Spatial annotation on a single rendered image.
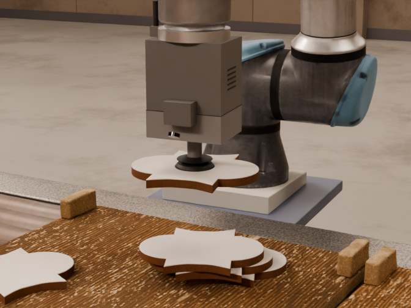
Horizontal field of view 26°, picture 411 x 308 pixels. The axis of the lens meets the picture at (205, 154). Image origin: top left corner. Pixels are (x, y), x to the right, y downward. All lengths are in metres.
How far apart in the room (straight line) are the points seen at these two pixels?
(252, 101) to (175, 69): 0.52
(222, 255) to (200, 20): 0.26
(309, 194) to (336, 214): 2.61
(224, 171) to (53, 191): 0.49
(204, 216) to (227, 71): 0.38
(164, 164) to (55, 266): 0.17
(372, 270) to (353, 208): 3.23
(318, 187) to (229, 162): 0.59
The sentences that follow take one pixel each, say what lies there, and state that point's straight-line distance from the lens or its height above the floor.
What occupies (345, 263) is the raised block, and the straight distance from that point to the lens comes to 1.00.
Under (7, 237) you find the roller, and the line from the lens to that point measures 1.21.
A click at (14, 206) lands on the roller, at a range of 1.33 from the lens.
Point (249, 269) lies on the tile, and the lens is 0.98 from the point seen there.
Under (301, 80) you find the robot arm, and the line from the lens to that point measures 1.38.
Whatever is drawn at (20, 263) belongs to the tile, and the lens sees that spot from 1.03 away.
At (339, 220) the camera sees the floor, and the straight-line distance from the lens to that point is 4.03.
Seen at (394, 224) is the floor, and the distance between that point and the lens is 4.03.
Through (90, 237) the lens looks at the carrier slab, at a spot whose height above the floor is 0.94.
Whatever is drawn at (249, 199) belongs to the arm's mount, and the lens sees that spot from 1.40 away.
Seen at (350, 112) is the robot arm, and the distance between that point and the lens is 1.38.
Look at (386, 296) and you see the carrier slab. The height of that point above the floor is 0.94.
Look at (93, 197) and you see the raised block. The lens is 1.22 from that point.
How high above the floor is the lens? 1.32
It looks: 15 degrees down
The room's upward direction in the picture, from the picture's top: straight up
